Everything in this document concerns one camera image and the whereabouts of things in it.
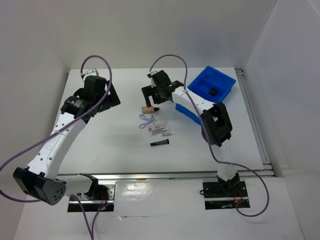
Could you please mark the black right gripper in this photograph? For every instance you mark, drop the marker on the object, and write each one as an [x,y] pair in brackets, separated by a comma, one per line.
[148,91]

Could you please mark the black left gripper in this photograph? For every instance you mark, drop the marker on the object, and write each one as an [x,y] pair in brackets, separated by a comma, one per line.
[112,100]

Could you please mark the beige foundation bottle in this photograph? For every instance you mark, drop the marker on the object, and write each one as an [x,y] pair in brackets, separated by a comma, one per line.
[149,110]

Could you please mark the clear false eyelash box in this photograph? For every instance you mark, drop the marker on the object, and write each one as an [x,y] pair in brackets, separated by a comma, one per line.
[159,128]

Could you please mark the silver tweezers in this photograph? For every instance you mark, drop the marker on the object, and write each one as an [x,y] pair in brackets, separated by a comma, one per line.
[167,134]

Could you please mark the small black cube jar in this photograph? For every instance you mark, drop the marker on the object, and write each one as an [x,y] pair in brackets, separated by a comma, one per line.
[213,92]

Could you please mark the black mascara tube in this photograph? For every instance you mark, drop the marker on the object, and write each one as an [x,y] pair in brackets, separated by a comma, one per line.
[159,143]

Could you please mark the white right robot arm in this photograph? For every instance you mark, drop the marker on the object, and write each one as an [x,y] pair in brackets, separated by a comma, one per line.
[214,119]

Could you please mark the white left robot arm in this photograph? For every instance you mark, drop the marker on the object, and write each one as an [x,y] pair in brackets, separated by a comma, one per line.
[39,179]

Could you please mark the blue plastic divided bin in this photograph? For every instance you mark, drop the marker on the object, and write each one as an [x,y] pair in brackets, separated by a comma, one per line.
[212,78]

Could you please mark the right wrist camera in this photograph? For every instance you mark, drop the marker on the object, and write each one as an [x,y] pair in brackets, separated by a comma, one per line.
[151,73]

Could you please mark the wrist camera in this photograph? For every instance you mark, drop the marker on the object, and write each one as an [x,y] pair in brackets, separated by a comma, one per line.
[151,73]
[90,72]

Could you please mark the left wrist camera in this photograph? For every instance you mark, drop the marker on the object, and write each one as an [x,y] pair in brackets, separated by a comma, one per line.
[90,72]

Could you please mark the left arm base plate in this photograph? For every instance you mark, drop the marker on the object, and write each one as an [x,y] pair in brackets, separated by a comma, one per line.
[102,201]

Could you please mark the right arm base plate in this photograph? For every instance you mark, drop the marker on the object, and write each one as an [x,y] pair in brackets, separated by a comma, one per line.
[216,199]

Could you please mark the aluminium right side rail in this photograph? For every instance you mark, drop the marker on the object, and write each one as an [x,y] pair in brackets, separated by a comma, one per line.
[267,165]

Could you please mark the aluminium rail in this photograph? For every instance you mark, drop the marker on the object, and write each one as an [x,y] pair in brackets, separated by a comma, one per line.
[267,165]
[169,175]

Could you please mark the aluminium front rail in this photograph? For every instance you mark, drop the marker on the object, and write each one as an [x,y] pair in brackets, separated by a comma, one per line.
[169,175]

